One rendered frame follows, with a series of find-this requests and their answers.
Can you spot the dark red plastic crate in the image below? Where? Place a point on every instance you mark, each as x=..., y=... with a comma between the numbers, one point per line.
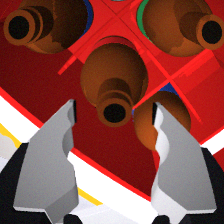
x=38, y=85

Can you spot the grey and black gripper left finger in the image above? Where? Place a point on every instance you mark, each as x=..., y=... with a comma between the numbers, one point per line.
x=38, y=184

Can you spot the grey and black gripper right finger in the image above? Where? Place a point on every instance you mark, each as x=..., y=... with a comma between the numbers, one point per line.
x=189, y=184

